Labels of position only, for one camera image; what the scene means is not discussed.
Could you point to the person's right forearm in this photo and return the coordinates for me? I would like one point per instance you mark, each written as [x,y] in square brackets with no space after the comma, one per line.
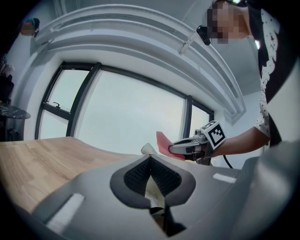
[241,141]

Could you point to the white ceiling pipes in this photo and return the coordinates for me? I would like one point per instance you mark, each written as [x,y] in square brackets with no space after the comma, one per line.
[131,21]

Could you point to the person's head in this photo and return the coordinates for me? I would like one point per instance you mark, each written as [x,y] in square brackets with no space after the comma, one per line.
[225,21]

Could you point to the pale green cartoon print umbrella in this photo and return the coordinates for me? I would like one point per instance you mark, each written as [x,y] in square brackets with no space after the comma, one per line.
[154,187]

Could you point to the black white star print shirt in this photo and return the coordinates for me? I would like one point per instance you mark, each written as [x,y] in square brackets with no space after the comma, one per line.
[263,112]

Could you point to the pink cloth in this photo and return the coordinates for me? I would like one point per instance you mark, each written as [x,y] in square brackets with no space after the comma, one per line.
[164,143]

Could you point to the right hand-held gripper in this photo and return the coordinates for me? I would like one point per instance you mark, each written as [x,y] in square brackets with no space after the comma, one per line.
[215,136]

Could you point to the round black marble table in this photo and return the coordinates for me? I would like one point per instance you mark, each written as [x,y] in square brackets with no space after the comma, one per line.
[14,112]

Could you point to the grey gripper-mounted camera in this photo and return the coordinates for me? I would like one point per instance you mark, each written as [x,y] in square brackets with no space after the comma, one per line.
[199,136]

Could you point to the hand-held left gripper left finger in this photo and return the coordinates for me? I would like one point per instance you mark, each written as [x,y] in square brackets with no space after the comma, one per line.
[93,199]

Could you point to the black head-worn camera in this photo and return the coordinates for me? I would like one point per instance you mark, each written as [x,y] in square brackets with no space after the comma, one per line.
[204,35]

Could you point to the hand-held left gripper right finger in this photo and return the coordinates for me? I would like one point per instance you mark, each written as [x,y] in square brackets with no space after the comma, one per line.
[206,199]

